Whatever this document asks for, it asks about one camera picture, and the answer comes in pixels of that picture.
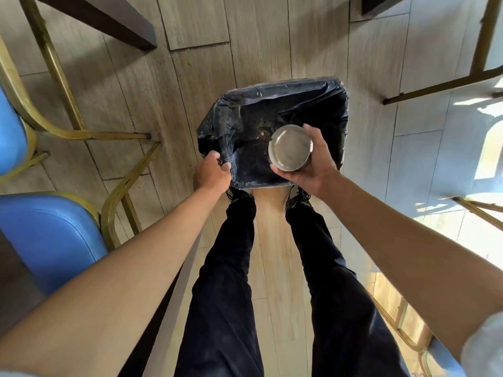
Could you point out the person's left hand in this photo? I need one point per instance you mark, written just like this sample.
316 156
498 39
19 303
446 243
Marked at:
210 174

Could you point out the person's right hand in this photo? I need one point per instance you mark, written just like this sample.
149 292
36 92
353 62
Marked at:
320 168

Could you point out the person's right thumb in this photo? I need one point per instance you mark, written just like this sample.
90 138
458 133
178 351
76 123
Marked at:
311 135

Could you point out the person's left thumb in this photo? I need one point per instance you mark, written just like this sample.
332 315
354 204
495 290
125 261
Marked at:
226 167

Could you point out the round steel bowl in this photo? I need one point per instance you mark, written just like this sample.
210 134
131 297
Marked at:
290 147

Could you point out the trash bin with black bag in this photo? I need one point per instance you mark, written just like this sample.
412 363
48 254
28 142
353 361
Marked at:
251 109

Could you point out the person's left forearm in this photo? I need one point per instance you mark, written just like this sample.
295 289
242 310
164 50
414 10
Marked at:
118 286

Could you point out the person's right forearm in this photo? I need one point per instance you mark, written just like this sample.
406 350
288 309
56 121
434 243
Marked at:
404 255

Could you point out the person's left black shoe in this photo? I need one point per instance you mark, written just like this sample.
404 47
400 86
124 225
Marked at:
237 194

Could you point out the person's black shoe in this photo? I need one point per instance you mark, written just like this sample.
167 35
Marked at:
237 194
298 199

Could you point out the person's right black shoe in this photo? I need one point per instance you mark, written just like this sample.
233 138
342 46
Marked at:
298 199

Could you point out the person's left trouser leg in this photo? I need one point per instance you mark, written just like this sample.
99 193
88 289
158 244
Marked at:
224 294

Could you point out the person's trouser leg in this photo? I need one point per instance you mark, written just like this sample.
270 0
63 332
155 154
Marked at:
224 294
345 310

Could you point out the dark wooden table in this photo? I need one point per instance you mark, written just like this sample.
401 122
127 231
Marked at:
106 15
383 3

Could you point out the person's right trouser leg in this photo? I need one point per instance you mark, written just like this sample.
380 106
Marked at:
345 310

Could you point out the white shirt sleeve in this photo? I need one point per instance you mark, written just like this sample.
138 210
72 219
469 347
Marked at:
485 349

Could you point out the gold metal chair frame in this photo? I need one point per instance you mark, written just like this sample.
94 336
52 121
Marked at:
477 54
477 210

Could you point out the blue chair with gold frame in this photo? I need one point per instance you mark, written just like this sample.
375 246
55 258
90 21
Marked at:
11 133
47 235
412 341

